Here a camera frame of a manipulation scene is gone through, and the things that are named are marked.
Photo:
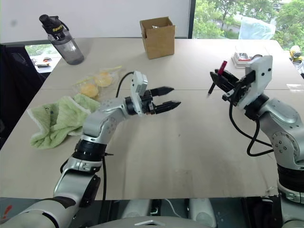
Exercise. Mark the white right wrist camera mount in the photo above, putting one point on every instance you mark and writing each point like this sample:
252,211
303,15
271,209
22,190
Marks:
259,76

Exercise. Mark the green terry cloth towel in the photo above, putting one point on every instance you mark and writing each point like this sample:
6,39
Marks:
59,118

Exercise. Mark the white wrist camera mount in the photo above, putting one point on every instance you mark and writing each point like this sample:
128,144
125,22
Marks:
138,89
259,76

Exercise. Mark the dark window frame post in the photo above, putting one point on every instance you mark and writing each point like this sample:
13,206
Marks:
192,19

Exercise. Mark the yellow round cake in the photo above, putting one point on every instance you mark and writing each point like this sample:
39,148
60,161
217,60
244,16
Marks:
89,90
104,79

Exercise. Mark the yellow black object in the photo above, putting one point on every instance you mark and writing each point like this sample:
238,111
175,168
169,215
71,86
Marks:
295,53

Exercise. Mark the brown cardboard box pen holder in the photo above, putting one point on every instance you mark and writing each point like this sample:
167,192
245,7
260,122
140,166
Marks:
160,42

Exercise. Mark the clear plastic bag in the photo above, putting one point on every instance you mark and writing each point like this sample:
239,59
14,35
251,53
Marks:
95,82

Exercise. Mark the black chair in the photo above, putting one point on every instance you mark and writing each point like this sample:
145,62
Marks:
16,95

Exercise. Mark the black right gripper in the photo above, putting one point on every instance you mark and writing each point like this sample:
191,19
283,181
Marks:
237,91

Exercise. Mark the black pen with red cap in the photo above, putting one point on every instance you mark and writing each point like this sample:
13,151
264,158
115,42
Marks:
223,66

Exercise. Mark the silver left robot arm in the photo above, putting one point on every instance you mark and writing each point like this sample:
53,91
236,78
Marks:
95,121

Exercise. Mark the grey transparent sports water bottle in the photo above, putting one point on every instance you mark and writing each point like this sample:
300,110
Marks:
69,47

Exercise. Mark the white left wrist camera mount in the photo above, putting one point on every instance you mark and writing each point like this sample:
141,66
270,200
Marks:
138,89

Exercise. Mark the light blue plastic bag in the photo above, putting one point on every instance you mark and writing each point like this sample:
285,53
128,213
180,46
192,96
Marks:
256,28

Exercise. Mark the grey robot torso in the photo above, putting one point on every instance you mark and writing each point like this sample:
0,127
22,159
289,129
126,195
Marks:
147,222

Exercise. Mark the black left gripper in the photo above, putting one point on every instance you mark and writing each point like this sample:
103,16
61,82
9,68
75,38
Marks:
149,104

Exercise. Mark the white desk with clutter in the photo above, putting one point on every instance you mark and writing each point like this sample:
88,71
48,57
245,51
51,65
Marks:
44,59

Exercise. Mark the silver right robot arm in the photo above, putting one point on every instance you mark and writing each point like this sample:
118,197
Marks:
282,133

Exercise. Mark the white rounded robot leg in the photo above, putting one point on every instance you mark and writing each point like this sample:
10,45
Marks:
202,211

